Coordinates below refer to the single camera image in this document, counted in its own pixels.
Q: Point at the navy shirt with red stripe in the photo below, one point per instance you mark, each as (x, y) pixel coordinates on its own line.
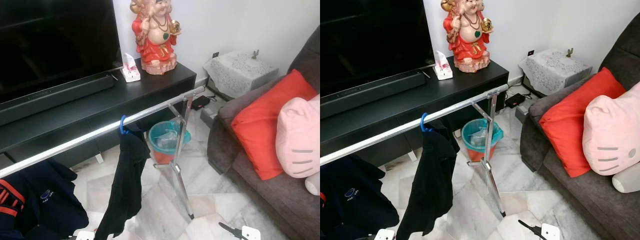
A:
(45, 210)
(355, 205)

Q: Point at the blue clothes hanger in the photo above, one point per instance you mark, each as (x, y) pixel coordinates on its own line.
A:
(423, 125)
(121, 127)

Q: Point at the pink cat face pillow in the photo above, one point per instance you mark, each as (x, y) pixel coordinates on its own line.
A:
(300, 135)
(612, 130)

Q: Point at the red cushion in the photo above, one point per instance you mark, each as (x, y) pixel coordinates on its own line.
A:
(260, 125)
(565, 122)

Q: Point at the black soundbar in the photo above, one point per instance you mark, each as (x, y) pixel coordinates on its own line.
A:
(375, 92)
(60, 97)

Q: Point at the silver metal clothes rack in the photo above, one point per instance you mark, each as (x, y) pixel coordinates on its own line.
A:
(75, 141)
(380, 137)

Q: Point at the white plush toy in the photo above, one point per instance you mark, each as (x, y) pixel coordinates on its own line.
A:
(314, 184)
(627, 179)

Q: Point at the dark grey sofa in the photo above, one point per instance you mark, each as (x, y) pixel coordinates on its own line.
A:
(280, 200)
(575, 200)

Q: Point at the small bird figurine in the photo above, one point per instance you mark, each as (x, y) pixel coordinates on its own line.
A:
(569, 52)
(255, 54)

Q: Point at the white lace covered box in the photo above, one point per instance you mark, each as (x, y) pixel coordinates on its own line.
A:
(240, 72)
(555, 70)

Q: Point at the black flat screen television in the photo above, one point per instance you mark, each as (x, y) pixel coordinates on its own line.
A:
(370, 40)
(50, 40)

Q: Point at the black power adapter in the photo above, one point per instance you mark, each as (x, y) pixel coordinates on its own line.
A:
(200, 102)
(515, 100)

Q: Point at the plain black garment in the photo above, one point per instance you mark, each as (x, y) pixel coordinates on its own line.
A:
(430, 180)
(125, 180)

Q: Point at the small white tissue box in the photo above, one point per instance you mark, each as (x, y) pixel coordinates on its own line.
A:
(443, 70)
(131, 72)

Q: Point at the red bin with teal bag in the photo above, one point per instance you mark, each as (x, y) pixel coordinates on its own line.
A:
(162, 137)
(475, 135)

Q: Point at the red laughing buddha statue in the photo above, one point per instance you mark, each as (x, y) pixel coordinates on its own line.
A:
(470, 42)
(157, 45)

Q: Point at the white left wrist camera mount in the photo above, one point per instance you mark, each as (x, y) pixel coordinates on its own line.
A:
(85, 235)
(384, 234)

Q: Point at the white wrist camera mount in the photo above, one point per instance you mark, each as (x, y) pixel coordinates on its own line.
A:
(85, 235)
(550, 232)
(251, 233)
(384, 234)

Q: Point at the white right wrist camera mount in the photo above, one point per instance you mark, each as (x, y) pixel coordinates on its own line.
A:
(550, 232)
(251, 233)

